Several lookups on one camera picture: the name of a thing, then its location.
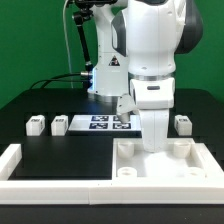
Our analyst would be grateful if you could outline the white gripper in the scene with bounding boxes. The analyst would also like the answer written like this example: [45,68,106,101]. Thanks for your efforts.
[117,78,175,152]

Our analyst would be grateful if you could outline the white square table top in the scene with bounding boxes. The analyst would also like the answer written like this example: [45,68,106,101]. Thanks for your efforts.
[112,138,222,178]

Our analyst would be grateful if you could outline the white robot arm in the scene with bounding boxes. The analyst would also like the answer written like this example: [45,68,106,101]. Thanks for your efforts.
[88,0,203,152]

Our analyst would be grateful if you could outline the white U-shaped obstacle fence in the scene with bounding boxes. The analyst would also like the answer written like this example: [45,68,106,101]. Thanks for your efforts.
[0,144,224,205]

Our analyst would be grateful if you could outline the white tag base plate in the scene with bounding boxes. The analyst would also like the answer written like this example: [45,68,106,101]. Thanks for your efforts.
[69,115,141,131]

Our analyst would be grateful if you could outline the black cables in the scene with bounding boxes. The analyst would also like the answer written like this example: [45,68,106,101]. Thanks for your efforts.
[29,73,94,90]

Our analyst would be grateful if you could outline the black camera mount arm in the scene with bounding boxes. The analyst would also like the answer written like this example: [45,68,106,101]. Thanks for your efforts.
[73,0,118,72]

